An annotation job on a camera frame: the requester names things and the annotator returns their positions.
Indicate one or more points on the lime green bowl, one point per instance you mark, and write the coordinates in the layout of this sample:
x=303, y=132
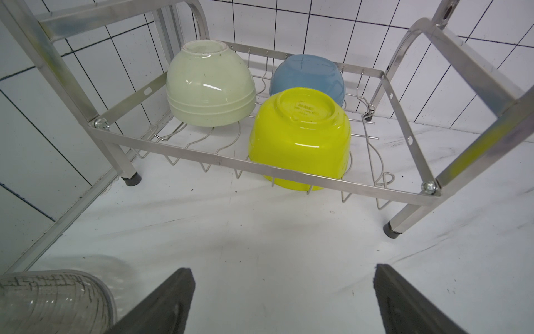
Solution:
x=303, y=130

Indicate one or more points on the grey glass plate on table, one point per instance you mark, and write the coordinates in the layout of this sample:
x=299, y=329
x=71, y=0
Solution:
x=55, y=301

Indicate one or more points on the pale green bowl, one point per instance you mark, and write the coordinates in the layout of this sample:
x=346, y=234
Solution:
x=209, y=85

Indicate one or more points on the steel two-tier dish rack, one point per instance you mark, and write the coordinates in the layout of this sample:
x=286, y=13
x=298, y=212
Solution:
x=512, y=106

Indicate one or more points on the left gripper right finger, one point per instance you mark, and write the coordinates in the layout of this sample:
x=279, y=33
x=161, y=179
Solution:
x=404, y=309

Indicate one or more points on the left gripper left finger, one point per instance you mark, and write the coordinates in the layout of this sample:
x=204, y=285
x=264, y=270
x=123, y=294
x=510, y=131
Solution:
x=165, y=310

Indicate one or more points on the blue bowl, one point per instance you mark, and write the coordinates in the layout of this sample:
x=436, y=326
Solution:
x=309, y=71

